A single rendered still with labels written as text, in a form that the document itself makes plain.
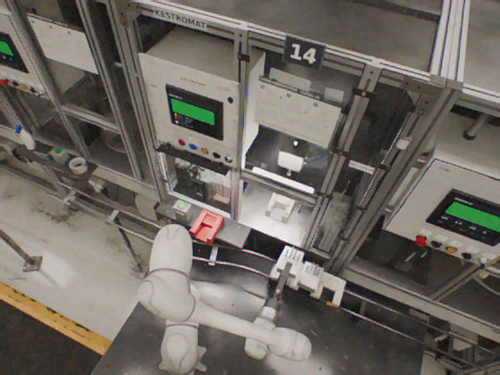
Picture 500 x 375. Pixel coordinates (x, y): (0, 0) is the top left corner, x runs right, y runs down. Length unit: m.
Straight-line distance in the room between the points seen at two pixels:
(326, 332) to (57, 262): 2.12
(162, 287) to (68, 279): 1.95
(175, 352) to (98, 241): 1.65
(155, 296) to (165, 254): 0.15
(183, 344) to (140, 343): 0.38
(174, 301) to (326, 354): 1.06
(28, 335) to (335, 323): 2.08
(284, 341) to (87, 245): 2.08
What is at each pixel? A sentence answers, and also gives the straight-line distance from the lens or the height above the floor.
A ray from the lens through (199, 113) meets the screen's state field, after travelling 1.41.
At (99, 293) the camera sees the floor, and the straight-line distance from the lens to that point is 2.91.
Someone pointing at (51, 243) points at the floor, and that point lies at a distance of 3.26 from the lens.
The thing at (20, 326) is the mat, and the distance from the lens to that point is 3.03.
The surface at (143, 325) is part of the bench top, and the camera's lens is 2.02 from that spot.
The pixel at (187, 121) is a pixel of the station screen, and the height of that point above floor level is 1.59.
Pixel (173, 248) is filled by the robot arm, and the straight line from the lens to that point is 1.20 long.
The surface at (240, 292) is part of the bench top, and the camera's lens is 2.02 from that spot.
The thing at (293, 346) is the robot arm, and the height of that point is 1.17.
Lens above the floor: 2.58
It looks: 53 degrees down
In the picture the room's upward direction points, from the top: 5 degrees clockwise
